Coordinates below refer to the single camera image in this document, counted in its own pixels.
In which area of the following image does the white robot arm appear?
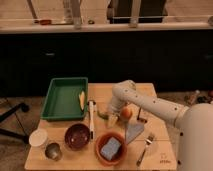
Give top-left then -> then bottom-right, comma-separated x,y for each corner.
107,80 -> 213,171

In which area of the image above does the small metal cup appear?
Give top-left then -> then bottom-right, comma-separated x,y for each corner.
45,143 -> 62,161

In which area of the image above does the white paper cup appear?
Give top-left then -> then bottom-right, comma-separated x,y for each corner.
29,129 -> 48,147

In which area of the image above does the orange peach fruit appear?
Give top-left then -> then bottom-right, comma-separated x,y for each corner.
120,107 -> 133,120

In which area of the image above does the grey cloth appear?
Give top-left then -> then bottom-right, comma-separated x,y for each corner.
125,123 -> 144,144

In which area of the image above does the orange terracotta bowl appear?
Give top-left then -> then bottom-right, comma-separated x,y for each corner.
95,132 -> 127,166

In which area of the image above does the blue sponge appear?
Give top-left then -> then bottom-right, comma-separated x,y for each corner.
100,137 -> 121,160

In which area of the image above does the brown and white block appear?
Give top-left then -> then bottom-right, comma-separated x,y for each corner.
137,108 -> 148,123

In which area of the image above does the dark purple bowl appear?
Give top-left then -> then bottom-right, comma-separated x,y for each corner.
64,123 -> 90,151

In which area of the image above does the silver fork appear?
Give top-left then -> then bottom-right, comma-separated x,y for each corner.
136,133 -> 155,167

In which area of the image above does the green plastic tray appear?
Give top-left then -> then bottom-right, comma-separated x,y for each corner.
41,77 -> 88,121

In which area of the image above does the black office chair base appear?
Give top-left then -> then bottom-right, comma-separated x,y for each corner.
0,101 -> 30,144

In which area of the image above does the white handled knife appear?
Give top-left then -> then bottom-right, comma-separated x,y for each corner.
88,100 -> 96,140

